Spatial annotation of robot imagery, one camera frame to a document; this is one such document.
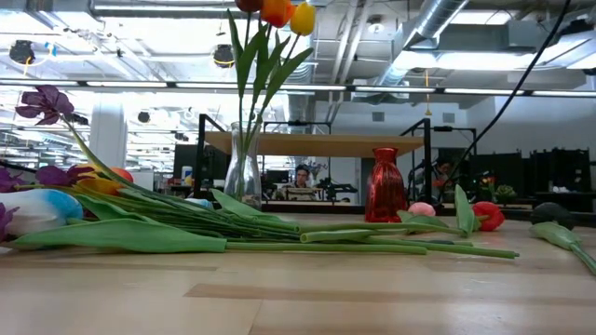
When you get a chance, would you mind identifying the clear glass vase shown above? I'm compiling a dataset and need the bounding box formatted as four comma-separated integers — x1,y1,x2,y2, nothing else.
223,121,264,210

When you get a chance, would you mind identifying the wooden shelf with black legs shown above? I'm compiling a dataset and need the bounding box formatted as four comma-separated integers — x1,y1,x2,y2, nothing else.
193,114,434,222

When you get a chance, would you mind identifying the person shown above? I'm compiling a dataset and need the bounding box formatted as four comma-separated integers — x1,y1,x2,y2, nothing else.
283,163,322,202
430,157,455,192

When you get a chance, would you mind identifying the red glass vase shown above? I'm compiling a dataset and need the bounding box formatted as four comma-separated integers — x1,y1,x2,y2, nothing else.
364,147,410,224

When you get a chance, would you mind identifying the white and blue tulip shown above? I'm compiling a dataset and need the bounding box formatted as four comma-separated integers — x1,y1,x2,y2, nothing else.
184,188,299,232
0,188,428,256

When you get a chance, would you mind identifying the pink tulip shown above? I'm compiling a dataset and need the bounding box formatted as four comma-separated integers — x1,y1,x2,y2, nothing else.
300,201,467,236

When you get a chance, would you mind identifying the black round ceiling speaker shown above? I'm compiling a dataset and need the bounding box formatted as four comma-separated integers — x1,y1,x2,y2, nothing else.
8,39,36,65
212,44,237,70

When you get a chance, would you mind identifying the long ceiling light bar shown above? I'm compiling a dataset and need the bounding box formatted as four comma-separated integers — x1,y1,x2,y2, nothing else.
0,78,596,99

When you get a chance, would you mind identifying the white column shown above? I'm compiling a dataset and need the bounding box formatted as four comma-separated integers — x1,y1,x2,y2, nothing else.
88,100,129,171

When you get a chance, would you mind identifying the small green plant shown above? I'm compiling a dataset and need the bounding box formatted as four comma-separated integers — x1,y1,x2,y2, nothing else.
494,184,518,205

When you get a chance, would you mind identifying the black tulip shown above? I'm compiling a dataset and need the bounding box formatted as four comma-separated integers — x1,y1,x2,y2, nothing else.
529,202,596,276

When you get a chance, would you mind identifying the purple flower bunch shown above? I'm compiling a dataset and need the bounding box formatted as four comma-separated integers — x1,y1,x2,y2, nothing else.
0,85,299,238

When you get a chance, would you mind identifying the silver ventilation duct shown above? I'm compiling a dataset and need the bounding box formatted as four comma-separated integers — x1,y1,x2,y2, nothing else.
267,0,318,136
376,0,471,87

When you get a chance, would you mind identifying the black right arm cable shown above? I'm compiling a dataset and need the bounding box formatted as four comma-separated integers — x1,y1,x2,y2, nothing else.
440,0,573,190

